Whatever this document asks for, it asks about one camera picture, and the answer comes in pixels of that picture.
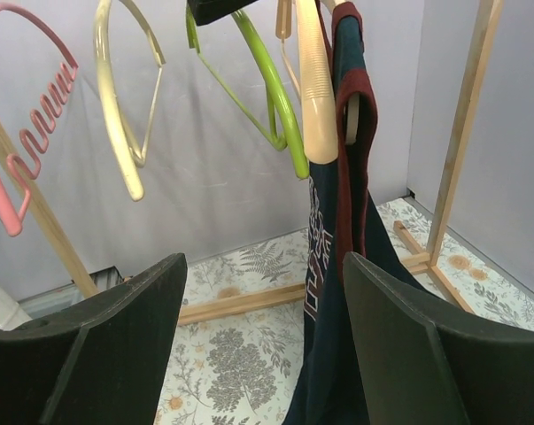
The green hanger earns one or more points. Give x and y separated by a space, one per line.
283 131

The navy tank top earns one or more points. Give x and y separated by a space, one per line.
343 218

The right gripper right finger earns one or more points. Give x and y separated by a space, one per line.
423 360

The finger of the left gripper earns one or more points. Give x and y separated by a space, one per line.
206 12

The cream hanger front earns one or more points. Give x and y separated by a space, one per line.
130 154

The wooden clothes rack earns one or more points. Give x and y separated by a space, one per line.
420 261

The pink hanger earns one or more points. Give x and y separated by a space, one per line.
36 142

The cream hanger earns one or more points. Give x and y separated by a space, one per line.
347 63
313 84
130 154

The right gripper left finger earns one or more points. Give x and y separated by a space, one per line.
101 361

